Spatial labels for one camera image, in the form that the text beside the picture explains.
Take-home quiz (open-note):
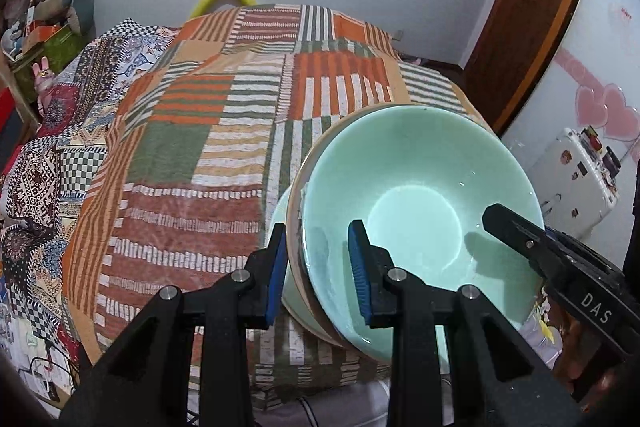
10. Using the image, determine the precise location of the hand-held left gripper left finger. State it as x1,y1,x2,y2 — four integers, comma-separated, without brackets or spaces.
59,223,290,427

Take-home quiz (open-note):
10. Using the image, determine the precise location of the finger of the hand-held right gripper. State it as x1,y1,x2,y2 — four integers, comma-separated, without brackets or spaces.
481,203,551,278

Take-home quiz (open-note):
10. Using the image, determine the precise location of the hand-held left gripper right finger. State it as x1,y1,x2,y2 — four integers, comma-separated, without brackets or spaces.
347,219,583,427

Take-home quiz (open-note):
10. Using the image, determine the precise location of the pink bowl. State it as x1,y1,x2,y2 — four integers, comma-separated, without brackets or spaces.
287,103,496,348

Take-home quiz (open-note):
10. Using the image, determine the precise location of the mint green plate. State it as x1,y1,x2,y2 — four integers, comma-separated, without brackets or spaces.
272,189,321,333

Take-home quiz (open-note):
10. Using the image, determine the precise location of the green bowl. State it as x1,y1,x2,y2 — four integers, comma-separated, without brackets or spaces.
300,105,547,364

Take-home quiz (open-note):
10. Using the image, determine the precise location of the white printed plastic bag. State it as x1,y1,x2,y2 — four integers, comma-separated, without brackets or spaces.
520,287,566,368

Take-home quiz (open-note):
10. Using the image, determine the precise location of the white cabinet with stickers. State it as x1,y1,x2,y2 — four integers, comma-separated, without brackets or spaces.
525,127,621,240

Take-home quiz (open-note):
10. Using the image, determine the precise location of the striped patchwork tablecloth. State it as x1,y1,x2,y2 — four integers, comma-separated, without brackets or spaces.
62,4,501,413

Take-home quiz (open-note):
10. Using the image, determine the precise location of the brown wooden door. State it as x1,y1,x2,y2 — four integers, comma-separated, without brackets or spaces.
462,0,596,138

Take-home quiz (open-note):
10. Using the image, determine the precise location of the white heart-print wardrobe door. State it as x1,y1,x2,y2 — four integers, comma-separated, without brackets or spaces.
500,0,640,258

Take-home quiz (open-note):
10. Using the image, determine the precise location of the patterned blanket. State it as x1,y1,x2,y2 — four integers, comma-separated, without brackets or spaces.
0,18,181,408

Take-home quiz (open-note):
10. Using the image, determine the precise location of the pink bunny toy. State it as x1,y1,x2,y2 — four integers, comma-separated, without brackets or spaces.
31,56,56,108

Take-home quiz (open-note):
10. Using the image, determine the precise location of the green cardboard box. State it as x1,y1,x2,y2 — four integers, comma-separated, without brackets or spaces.
10,24,86,102

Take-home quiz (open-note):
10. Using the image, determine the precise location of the red box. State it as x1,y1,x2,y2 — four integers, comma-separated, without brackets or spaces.
0,84,26,122

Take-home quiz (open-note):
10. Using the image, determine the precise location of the grey plush toy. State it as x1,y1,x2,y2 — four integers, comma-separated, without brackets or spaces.
37,0,96,35

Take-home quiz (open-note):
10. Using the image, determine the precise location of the pile of toys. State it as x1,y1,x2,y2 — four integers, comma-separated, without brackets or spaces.
0,0,51,58

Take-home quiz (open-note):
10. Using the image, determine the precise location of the black charger cable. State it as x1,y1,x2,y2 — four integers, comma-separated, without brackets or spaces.
20,342,76,403

